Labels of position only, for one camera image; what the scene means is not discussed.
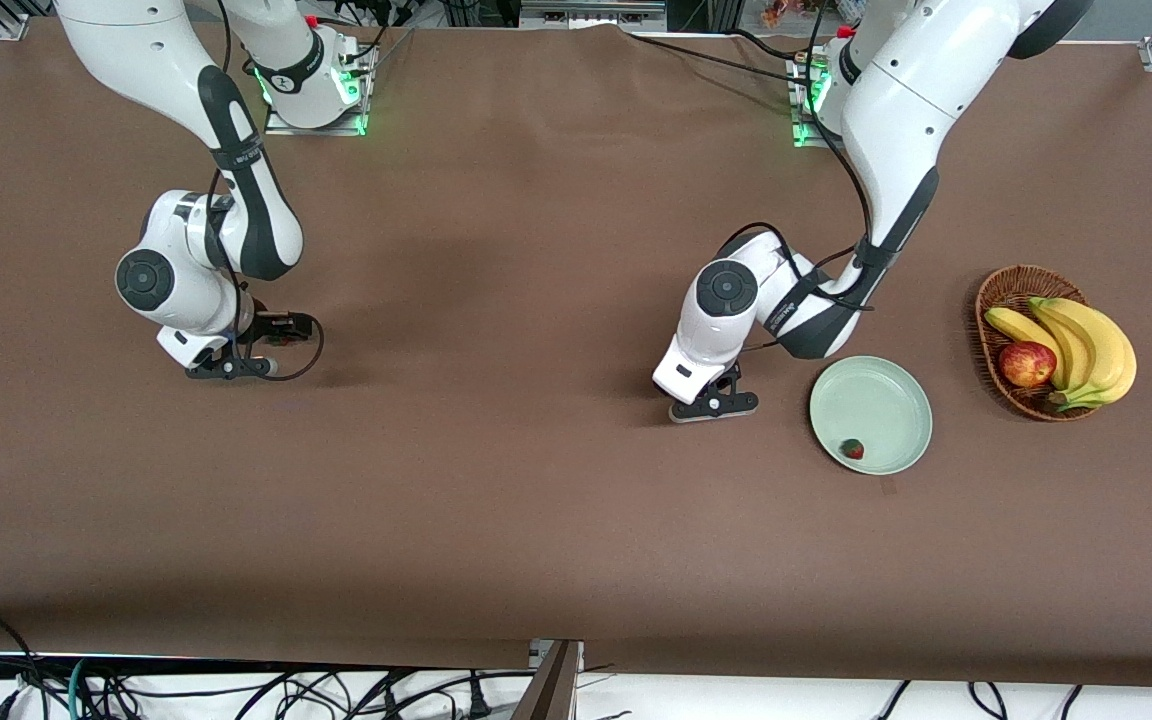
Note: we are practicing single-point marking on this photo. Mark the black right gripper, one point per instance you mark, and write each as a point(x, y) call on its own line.
point(270, 329)

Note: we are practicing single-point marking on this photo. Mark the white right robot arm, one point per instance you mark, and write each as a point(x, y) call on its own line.
point(136, 50)

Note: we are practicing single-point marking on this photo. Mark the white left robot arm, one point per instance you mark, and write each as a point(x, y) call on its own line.
point(916, 100)

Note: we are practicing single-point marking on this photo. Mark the pale green round plate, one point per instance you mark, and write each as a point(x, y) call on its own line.
point(886, 400)

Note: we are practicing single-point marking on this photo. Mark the brown table cover sheet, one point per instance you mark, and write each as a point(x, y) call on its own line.
point(536, 520)

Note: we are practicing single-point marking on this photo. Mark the brown wicker basket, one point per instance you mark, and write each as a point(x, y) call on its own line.
point(1014, 288)

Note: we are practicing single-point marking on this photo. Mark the red yellow apple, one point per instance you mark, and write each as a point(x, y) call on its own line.
point(1026, 365)

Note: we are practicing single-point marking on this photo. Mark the yellow banana bunch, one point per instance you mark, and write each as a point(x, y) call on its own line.
point(1101, 350)

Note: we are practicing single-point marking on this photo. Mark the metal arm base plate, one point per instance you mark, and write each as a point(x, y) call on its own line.
point(804, 130)
point(316, 128)

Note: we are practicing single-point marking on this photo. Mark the grey metal rail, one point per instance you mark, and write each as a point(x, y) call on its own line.
point(586, 15)

